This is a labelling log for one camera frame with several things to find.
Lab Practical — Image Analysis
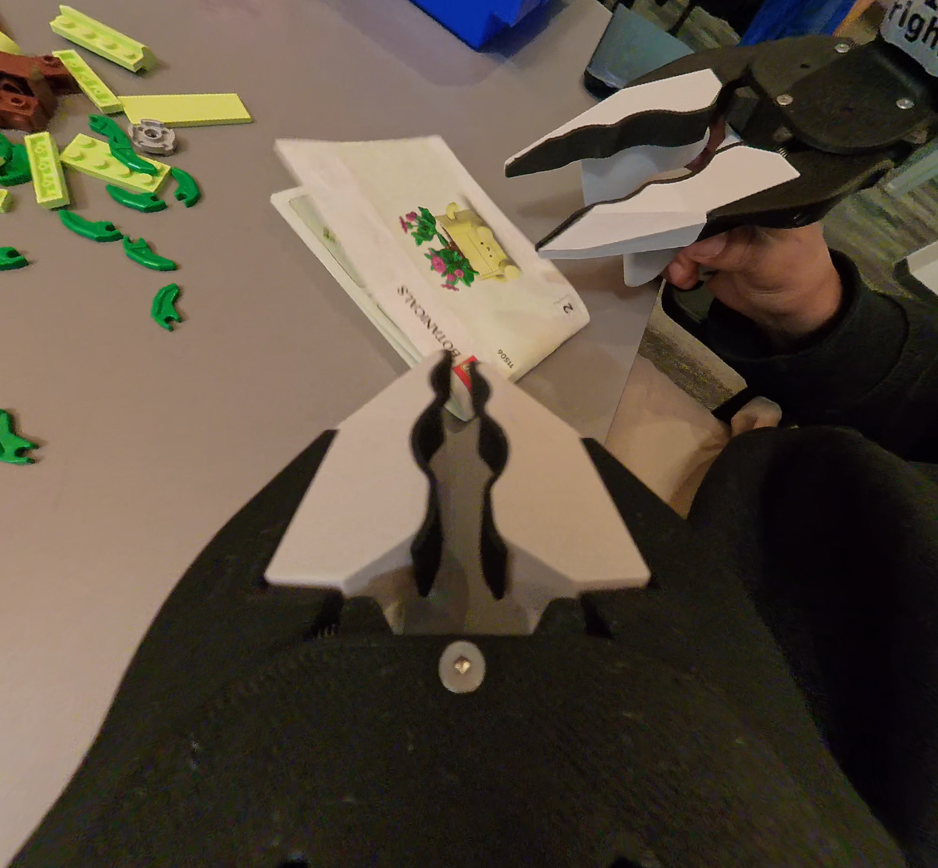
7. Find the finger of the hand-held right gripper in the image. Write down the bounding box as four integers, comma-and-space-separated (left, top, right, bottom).
504, 68, 736, 179
535, 145, 801, 259

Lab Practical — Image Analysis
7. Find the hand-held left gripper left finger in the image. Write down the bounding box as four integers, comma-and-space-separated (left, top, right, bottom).
262, 354, 454, 633

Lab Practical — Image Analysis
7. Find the person's right forearm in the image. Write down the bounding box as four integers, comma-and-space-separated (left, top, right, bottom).
707, 253, 938, 462

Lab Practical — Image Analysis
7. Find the toy instruction booklet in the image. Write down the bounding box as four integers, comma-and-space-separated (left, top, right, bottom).
271, 135, 592, 423

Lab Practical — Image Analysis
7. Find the lime flat tile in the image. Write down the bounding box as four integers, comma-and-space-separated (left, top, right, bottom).
117, 91, 254, 129

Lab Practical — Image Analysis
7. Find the grey-blue chair seat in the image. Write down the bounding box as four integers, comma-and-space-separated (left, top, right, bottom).
584, 3, 696, 101

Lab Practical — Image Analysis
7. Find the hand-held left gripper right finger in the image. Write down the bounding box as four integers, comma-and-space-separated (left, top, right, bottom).
471, 361, 653, 633

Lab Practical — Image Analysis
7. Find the person's right hand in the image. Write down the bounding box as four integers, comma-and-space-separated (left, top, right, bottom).
661, 222, 845, 352

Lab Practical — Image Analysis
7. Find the person's beige trouser leg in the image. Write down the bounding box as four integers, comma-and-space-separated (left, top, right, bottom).
607, 355, 784, 519

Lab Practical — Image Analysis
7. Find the pile of toy bricks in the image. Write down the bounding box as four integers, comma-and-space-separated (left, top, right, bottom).
0, 3, 254, 466

